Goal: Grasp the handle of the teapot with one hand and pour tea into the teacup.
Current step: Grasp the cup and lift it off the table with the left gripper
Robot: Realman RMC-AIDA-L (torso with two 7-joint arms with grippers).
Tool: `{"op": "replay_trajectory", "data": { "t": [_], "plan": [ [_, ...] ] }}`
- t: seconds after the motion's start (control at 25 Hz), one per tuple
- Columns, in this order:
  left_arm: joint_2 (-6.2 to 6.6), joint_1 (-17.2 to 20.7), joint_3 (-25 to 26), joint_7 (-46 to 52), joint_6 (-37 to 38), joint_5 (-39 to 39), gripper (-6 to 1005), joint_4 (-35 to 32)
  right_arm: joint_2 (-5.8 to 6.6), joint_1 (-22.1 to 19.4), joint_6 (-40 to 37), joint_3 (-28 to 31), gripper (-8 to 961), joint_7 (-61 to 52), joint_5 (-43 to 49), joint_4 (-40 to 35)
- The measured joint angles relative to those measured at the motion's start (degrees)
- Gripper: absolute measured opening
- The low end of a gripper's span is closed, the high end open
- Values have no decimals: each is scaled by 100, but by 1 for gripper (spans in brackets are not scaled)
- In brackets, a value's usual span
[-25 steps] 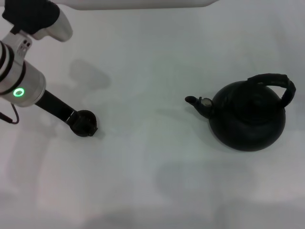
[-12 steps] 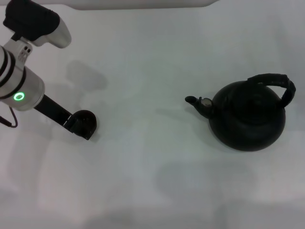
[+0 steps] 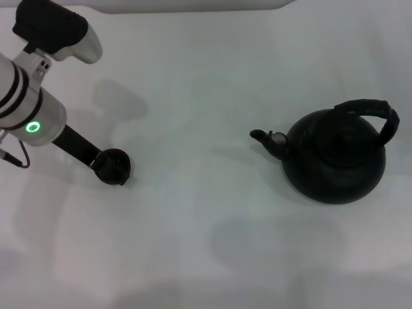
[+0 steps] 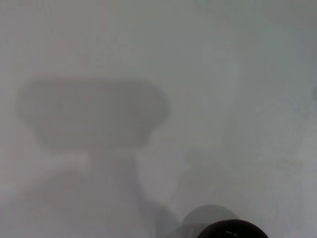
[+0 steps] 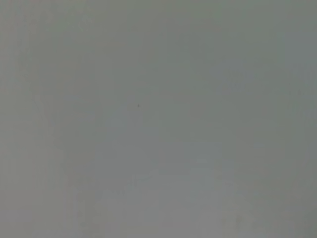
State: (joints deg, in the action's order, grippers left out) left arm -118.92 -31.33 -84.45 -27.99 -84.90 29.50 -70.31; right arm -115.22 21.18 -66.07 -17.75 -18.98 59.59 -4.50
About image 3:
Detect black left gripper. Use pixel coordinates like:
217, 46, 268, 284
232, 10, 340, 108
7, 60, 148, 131
51, 124, 131, 187

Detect small black teacup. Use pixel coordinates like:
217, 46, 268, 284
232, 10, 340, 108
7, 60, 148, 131
93, 148, 132, 185

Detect black teapot with handle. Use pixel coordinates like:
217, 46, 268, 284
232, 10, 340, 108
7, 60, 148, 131
249, 98, 401, 205

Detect white tablecloth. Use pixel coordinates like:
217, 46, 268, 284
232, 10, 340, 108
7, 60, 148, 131
0, 0, 412, 309

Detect dark red cable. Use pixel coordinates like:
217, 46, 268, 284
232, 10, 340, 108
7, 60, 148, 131
0, 140, 32, 169

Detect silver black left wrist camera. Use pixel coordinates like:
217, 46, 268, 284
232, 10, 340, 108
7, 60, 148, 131
12, 0, 104, 64

